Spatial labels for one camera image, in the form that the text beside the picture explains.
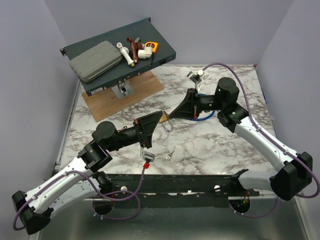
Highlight dark teal rack shelf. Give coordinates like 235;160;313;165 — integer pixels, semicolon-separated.
60;18;176;96

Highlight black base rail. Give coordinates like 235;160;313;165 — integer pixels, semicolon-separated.
93;171;259;208

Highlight blue cable lock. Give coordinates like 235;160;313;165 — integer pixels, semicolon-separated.
191;92;216;123

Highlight metal shelf stand bracket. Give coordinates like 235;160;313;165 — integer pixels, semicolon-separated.
111;83;134;99

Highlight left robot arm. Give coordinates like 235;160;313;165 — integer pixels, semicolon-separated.
11;111;163;235

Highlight brown pipe valve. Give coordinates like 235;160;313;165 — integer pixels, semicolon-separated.
126;37;144;63

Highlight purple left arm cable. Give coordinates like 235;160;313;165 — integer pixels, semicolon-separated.
12;163;151;230

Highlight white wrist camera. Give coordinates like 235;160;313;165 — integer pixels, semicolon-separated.
186;69;204;93
140;147;155;163

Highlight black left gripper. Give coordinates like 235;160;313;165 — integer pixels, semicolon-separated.
107;111;163;153

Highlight white pvc pipe fitting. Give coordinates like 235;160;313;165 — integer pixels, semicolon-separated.
116;42;135;67

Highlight grey plastic tool case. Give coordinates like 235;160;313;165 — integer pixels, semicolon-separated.
69;41;123;83

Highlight yellow tape measure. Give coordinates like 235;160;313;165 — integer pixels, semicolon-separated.
144;41;159;54

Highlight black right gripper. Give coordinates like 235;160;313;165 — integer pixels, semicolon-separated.
170;88;225;120

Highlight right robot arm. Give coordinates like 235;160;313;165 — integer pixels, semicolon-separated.
169;77;313;201

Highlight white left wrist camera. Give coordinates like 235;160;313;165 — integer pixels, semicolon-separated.
140;147;155;163

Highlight brass padlock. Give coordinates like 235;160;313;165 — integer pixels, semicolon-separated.
159;111;174;132

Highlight white pvc elbow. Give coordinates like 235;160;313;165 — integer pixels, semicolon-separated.
137;46;153;60

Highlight wooden board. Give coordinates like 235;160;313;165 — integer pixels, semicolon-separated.
82;71;164;122

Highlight silver keys on table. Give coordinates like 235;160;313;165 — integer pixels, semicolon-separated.
165;150;175;163

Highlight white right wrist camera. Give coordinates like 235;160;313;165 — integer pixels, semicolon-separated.
186;69;204;93

